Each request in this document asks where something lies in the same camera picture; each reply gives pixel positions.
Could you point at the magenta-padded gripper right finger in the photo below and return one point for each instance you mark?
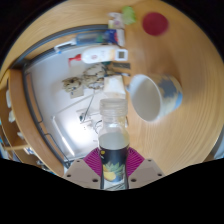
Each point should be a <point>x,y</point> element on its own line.
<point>146,173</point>

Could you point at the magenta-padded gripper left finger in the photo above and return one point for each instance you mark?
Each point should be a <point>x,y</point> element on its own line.
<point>81,173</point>

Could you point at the clear bottle with dark label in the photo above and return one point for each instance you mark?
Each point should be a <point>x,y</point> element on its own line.
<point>114,156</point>

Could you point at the white mug with blue print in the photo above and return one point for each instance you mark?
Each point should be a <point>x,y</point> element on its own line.
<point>150,98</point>

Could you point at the white pump bottle red cap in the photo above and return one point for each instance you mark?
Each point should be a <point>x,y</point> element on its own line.
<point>96,55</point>

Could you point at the small white digital clock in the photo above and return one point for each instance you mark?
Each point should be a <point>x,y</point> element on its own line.
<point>121,54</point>

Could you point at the clear blue pump bottle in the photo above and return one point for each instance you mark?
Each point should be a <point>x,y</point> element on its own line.
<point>90,37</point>

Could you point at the flat round red coaster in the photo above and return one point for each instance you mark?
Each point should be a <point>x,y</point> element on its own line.
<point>155,24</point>

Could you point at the small pink white packet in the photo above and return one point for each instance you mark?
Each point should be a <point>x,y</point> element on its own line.
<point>116,21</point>

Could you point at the small green lump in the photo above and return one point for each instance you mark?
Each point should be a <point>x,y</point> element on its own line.
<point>128,15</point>

